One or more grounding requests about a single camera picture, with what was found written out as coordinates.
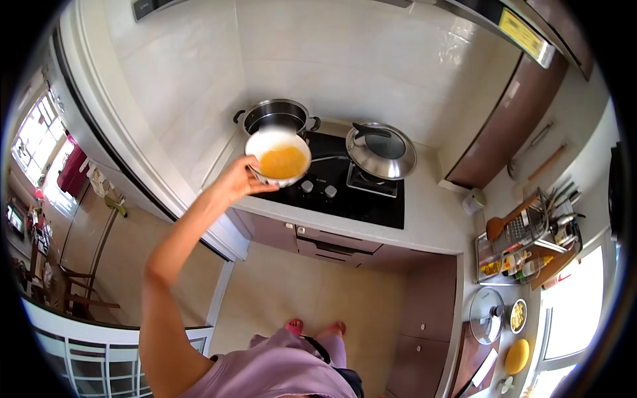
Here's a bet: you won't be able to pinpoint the person's left hand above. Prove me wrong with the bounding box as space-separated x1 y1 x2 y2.
213 155 280 202

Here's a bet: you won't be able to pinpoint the person's left fingers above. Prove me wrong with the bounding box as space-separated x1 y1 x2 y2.
247 180 280 197

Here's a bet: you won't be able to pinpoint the white bowl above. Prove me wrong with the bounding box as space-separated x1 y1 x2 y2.
244 128 313 189

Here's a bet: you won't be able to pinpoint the beaten yellow egg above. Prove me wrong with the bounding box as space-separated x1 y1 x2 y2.
260 145 308 180

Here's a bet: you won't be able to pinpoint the steel cooking pot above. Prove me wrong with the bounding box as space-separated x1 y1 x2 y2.
233 99 321 138

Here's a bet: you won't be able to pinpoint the black gas hob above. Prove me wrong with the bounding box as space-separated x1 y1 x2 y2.
249 130 406 231

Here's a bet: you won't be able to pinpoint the steel lid with glass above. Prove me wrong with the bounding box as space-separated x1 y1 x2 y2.
345 122 418 181

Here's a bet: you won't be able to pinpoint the red hanging cloth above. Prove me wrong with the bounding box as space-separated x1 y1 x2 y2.
57 133 91 200

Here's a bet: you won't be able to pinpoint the person's body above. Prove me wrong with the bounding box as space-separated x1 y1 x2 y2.
138 251 365 398

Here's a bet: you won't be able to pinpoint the brown base cabinets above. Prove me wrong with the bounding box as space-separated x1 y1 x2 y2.
226 206 459 398

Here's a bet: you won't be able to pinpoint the white cup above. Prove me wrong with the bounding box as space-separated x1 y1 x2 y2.
462 187 487 216

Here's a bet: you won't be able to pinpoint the wooden chair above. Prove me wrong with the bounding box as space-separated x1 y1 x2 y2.
57 263 123 320

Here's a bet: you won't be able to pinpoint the living room window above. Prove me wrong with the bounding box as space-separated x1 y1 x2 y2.
11 94 66 186

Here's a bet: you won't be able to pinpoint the wooden spatula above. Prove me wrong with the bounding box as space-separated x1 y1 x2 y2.
486 192 541 242

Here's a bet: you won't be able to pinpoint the white glass door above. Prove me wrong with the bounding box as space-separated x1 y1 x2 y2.
22 298 216 398

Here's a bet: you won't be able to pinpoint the glass pot lid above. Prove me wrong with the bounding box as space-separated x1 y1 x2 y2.
469 287 506 346

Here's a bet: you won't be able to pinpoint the metal dish rack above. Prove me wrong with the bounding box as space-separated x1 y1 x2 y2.
475 181 586 287

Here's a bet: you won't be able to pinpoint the brown cutting board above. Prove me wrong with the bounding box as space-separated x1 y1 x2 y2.
450 321 501 398

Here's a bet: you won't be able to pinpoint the hanging metal utensil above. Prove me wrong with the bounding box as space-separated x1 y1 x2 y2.
507 121 554 180

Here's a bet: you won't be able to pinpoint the small bowl with food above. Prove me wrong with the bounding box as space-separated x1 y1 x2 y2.
510 298 528 334

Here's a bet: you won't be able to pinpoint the wooden rolling pin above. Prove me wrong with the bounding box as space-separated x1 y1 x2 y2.
527 144 568 183

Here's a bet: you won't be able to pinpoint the kitchen knife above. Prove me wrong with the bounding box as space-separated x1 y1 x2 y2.
455 348 499 398

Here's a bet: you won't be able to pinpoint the yellow round object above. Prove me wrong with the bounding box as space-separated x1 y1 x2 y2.
504 339 531 376

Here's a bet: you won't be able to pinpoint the steel range hood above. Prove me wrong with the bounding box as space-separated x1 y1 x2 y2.
388 0 596 81

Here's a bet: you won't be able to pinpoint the kitchen window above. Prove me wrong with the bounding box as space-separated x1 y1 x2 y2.
539 244 606 362

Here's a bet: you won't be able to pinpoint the white sliding door frame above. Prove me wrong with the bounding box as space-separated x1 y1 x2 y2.
49 0 250 263

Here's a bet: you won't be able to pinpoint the brown wall cabinet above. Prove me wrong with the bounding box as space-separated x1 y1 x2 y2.
444 52 569 191

